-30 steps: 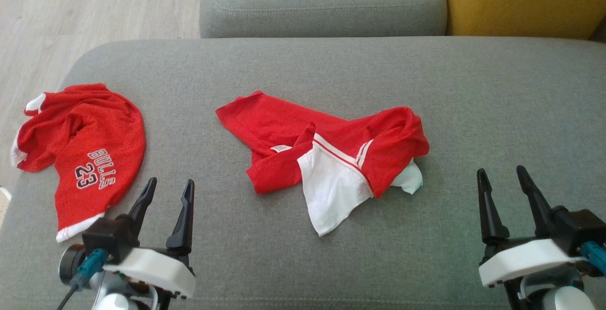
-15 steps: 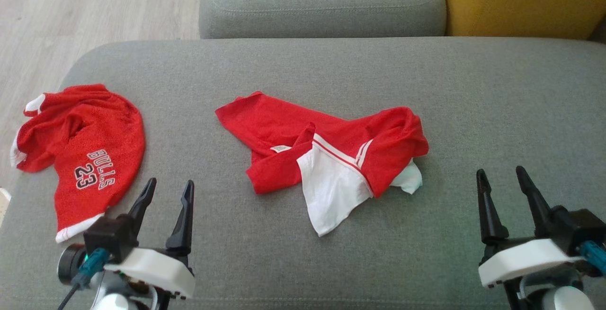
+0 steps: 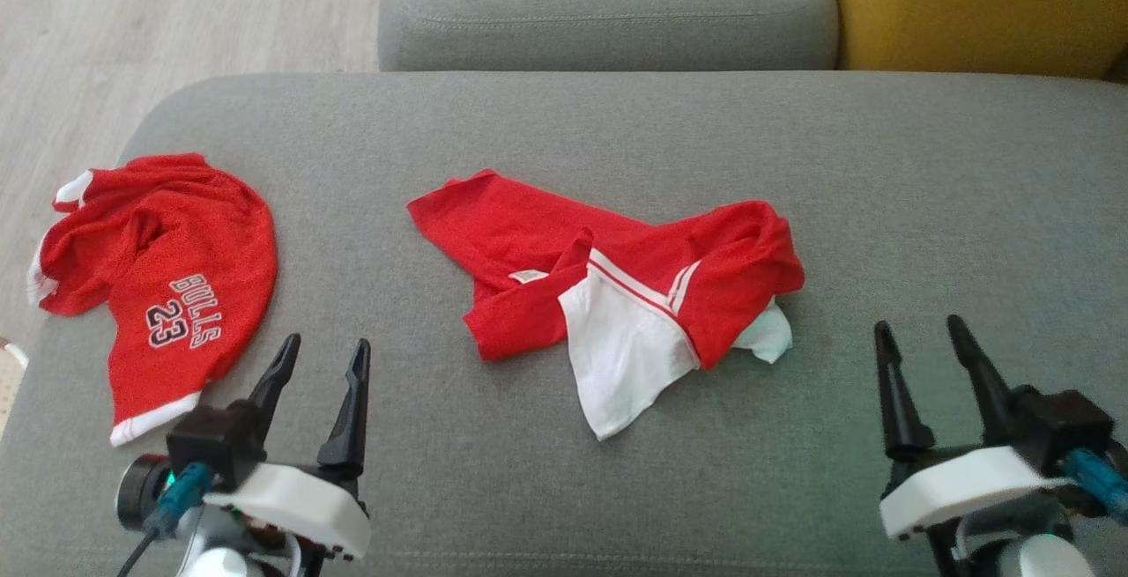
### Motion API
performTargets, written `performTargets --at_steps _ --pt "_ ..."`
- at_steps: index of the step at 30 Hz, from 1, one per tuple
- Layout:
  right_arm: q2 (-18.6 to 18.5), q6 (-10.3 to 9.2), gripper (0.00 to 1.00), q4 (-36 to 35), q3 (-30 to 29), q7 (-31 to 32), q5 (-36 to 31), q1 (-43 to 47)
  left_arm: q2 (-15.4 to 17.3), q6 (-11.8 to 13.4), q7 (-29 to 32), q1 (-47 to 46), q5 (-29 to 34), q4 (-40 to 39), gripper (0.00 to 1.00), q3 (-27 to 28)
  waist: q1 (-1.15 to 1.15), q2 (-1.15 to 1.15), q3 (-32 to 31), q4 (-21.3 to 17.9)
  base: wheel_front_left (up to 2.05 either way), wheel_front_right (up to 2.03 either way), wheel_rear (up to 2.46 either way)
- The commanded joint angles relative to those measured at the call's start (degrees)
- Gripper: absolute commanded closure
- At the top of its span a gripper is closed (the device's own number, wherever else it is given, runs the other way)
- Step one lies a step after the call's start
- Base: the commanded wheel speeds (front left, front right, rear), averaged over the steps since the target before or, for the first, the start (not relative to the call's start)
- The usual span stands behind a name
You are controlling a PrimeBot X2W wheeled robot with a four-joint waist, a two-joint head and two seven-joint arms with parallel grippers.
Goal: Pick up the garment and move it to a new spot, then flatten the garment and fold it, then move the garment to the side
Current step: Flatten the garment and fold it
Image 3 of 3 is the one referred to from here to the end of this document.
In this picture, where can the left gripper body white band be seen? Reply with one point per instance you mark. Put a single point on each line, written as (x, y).
(295, 498)

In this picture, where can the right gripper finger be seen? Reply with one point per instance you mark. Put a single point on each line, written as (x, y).
(983, 379)
(897, 401)

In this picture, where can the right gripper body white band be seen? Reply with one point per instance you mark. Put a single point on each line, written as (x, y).
(961, 484)

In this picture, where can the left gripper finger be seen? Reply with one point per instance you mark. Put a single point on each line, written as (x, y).
(278, 379)
(351, 418)

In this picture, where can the red Bulls 23 shorts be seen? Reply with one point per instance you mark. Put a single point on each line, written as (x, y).
(176, 260)

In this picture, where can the red white striped jersey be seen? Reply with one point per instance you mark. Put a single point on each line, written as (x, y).
(634, 295)

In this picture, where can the grey sofa seat cushion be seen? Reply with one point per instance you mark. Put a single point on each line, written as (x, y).
(617, 489)

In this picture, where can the yellow sofa cushion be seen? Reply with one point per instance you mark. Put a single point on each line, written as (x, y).
(969, 4)

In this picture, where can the grey sofa back cushion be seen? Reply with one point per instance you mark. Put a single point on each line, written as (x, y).
(608, 4)

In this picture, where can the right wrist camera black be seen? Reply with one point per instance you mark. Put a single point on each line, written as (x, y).
(1062, 427)

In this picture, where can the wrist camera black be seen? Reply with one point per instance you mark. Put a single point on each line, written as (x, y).
(1062, 427)
(207, 440)

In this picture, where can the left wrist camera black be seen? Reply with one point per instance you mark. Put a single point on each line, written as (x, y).
(207, 440)

